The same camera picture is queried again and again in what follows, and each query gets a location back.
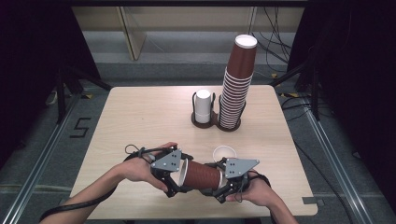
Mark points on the dark brown double cup holder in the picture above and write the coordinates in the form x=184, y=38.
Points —
x=201, y=126

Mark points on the brown paper cup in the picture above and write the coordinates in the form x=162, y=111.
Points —
x=202, y=175

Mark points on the black curtain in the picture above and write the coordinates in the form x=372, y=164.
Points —
x=358, y=77
x=31, y=62

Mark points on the person's right hand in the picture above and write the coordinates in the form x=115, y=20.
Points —
x=258, y=193

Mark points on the white paper cup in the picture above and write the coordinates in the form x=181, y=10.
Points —
x=224, y=151

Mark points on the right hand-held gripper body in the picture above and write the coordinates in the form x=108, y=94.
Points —
x=238, y=168

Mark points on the metal floor rail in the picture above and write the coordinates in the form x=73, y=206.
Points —
x=29, y=183
x=348, y=186

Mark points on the person's left hand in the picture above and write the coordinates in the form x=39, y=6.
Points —
x=138, y=168

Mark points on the black tape numeral mark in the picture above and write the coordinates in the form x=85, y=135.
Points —
x=83, y=118

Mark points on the black tape strip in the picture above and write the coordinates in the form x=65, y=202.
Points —
x=312, y=200

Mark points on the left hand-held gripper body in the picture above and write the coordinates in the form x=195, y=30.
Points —
x=169, y=162

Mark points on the stack of white cups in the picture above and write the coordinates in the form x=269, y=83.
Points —
x=203, y=105

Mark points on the stack of brown cups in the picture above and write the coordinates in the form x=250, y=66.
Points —
x=238, y=93

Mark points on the beige wooden panel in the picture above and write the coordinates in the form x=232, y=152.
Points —
x=134, y=34

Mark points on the black tripod stand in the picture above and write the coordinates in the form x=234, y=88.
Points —
x=61, y=99
x=315, y=99

